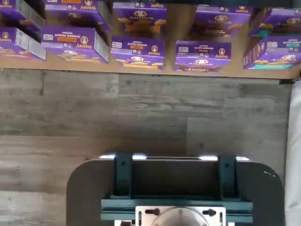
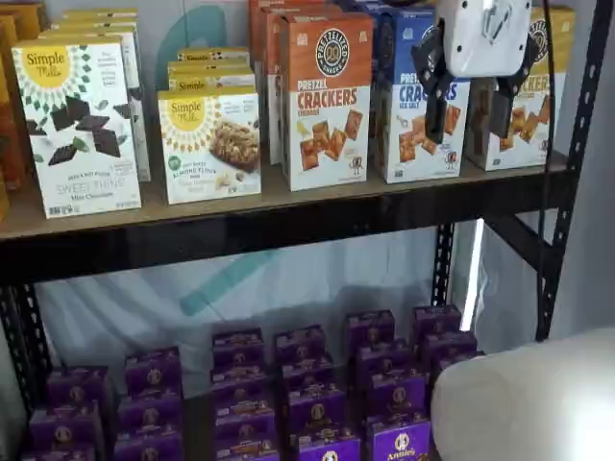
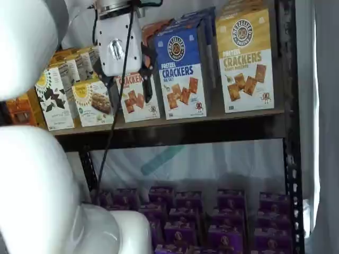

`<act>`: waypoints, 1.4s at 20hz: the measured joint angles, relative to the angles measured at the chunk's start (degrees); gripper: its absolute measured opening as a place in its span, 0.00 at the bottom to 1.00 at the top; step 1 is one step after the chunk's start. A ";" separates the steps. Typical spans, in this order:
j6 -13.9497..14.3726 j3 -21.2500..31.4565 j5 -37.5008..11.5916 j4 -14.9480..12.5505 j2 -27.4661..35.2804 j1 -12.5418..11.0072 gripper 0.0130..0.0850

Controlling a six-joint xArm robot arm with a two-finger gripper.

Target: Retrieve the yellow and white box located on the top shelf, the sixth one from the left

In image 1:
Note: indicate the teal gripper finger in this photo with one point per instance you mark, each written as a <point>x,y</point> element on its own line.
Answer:
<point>227,176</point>
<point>123,175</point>

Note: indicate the purple Annie's snack box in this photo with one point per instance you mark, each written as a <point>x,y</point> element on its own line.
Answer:
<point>202,55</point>
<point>140,18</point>
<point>137,53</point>
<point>14,42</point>
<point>77,14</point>
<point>218,21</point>
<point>70,42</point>
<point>14,11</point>

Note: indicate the white curtain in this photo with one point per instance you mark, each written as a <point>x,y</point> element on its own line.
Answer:
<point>294,141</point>

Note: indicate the wooden shelf board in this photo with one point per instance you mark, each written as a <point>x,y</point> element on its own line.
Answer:
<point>70,68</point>

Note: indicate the purple Annie's box teal stripe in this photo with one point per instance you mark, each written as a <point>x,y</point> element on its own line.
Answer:
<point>275,51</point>
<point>279,22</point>

